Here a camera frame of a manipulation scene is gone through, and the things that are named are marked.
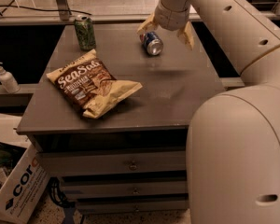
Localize black cable on floor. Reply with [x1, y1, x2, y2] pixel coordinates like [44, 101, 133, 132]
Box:
[0, 0, 93, 17]

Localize white pump bottle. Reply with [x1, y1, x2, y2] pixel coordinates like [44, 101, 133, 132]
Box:
[0, 62, 20, 93]

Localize blue pepsi can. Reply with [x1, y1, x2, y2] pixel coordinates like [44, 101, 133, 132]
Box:
[139, 32, 163, 56]

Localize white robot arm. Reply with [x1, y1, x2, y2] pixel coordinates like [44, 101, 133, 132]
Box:
[138, 0, 280, 224]

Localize top grey drawer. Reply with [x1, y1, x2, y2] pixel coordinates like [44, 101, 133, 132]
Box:
[36, 148, 186, 176]

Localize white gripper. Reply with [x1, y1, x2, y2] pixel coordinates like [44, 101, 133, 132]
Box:
[137, 1, 194, 50]

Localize bottom grey drawer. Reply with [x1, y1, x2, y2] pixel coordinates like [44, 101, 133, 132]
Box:
[77, 198, 189, 214]

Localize middle grey drawer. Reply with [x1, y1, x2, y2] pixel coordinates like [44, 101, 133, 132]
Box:
[61, 179, 188, 199]

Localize sea salt chips bag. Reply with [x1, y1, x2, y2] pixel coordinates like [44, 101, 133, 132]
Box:
[47, 49, 142, 119]

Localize grey drawer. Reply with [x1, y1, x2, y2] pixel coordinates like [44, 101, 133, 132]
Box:
[61, 179, 188, 199]
[36, 148, 186, 176]
[77, 198, 189, 214]

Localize green soda can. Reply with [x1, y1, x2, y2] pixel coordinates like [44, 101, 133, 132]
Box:
[74, 15, 96, 50]

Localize black cables under cabinet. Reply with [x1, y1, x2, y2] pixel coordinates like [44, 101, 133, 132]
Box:
[48, 176, 76, 210]

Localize grey drawer cabinet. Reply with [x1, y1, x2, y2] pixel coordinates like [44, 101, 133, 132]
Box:
[18, 22, 224, 206]

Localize white cardboard box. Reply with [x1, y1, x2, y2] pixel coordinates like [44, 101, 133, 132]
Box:
[0, 114, 49, 224]

